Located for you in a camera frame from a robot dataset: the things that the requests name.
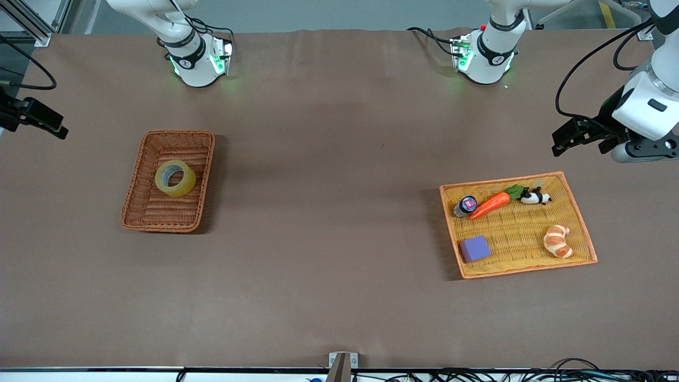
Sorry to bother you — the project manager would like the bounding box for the clear yellowish tape roll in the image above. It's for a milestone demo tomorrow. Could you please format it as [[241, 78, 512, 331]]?
[[154, 160, 196, 197]]

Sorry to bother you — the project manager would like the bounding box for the yellow orange-rimmed flat basket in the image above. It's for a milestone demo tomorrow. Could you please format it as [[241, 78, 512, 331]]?
[[439, 171, 598, 280]]

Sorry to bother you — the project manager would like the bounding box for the brown wicker basket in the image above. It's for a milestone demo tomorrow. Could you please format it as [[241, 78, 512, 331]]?
[[120, 130, 215, 234]]

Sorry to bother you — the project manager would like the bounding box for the black white panda toy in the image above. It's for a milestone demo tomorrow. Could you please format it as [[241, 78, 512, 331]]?
[[520, 186, 552, 206]]

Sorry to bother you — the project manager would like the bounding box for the orange toy carrot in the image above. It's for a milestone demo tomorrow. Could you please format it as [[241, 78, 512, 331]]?
[[469, 184, 526, 220]]

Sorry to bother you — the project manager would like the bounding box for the toy croissant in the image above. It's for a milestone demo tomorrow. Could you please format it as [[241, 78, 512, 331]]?
[[543, 224, 574, 259]]

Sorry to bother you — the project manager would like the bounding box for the small bottle blue lid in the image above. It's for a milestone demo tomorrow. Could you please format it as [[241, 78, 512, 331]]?
[[453, 195, 478, 218]]

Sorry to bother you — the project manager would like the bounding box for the purple cube block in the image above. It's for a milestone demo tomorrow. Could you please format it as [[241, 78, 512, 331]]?
[[459, 235, 492, 264]]

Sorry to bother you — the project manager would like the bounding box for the brown table cover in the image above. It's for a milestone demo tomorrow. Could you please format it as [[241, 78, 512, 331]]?
[[0, 28, 679, 370]]

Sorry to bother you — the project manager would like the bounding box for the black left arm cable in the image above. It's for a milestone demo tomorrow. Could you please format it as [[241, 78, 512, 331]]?
[[554, 19, 656, 138]]

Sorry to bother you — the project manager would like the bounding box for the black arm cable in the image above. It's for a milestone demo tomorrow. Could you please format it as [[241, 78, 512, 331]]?
[[554, 19, 656, 138], [0, 33, 57, 91]]

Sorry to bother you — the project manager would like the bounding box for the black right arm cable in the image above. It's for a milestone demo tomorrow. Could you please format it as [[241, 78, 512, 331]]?
[[0, 33, 57, 91]]

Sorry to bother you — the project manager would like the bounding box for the aluminium frame profile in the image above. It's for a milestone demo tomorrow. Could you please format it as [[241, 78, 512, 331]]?
[[0, 0, 72, 47]]

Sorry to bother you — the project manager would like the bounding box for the black base cable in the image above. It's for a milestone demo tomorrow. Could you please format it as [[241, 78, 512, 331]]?
[[407, 27, 458, 56], [183, 18, 235, 43]]

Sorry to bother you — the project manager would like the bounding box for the grey metal camera bracket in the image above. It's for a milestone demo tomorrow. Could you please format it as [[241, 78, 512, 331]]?
[[328, 352, 359, 382]]

